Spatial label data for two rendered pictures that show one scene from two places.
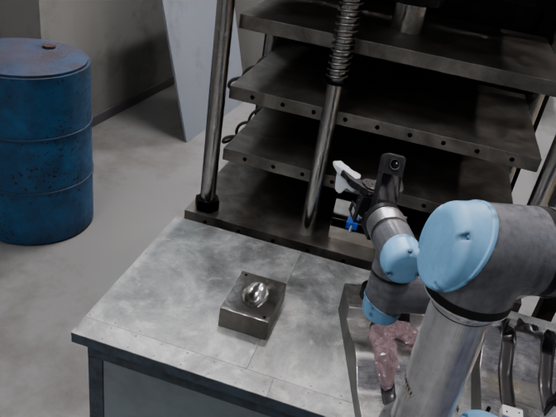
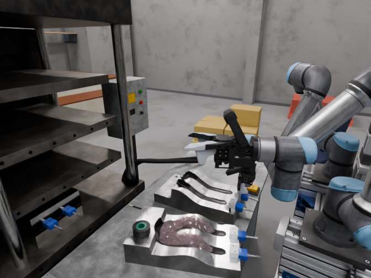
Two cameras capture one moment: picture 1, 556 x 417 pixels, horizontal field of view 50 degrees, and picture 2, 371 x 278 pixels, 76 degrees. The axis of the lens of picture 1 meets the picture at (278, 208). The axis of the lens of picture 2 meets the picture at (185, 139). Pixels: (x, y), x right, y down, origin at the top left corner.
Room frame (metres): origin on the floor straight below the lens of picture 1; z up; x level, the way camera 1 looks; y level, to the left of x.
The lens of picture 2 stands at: (1.03, 0.43, 1.71)
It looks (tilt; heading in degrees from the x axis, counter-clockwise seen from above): 22 degrees down; 286
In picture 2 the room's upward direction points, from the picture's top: straight up
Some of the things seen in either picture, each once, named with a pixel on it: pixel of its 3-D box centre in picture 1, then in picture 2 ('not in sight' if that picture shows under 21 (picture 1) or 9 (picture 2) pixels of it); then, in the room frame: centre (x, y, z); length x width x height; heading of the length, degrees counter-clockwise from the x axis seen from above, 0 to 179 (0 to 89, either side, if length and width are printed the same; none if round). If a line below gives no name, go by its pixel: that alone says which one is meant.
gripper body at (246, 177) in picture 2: not in sight; (247, 172); (1.01, -0.76, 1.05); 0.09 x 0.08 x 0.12; 168
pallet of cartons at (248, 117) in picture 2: not in sight; (228, 127); (1.38, -3.58, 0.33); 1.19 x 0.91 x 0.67; 163
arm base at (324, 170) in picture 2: not in sight; (339, 167); (0.54, -0.88, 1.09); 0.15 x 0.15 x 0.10
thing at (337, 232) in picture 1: (375, 198); (30, 203); (2.17, -0.39, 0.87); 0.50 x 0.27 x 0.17; 168
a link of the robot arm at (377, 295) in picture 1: (393, 293); (284, 177); (0.91, -0.24, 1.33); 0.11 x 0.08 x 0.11; 100
